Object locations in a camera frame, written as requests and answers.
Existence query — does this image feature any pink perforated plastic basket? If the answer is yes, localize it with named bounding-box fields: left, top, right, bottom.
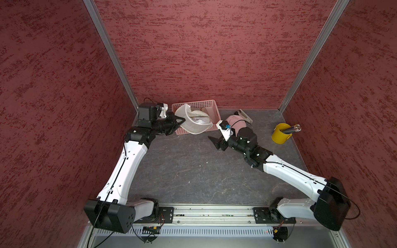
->
left=172, top=100, right=221, bottom=135

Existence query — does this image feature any yellow pencil cup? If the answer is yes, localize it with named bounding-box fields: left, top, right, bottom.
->
left=271, top=123, right=292, bottom=144

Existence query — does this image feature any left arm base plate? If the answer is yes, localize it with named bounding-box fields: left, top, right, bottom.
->
left=136, top=207, right=175, bottom=224

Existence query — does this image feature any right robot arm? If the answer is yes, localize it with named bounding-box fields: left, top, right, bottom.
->
left=209, top=125, right=352, bottom=231

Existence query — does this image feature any left corner aluminium post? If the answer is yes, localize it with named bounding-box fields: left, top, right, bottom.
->
left=83, top=0, right=139, bottom=112

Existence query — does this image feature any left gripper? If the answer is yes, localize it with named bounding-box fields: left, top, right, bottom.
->
left=151, top=111, right=186, bottom=135

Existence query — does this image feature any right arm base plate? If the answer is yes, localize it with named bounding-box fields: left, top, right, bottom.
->
left=253, top=207, right=296, bottom=225

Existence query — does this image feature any corner aluminium post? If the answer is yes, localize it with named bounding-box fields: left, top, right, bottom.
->
left=83, top=0, right=139, bottom=112
left=278, top=0, right=349, bottom=113

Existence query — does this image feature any cream baseball cap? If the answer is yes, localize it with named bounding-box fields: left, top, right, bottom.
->
left=175, top=104, right=213, bottom=135

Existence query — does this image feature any aluminium front rail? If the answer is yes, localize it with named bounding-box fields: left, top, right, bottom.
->
left=88, top=204, right=340, bottom=226

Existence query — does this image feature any right corner aluminium post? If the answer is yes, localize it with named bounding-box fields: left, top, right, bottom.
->
left=278, top=0, right=349, bottom=113

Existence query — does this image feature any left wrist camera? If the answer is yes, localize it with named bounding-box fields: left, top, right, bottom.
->
left=159, top=103, right=168, bottom=119

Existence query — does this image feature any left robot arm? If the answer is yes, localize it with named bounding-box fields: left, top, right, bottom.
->
left=84, top=102, right=186, bottom=234

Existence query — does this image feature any pink baseball cap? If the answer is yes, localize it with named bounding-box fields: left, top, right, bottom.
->
left=226, top=115, right=247, bottom=133

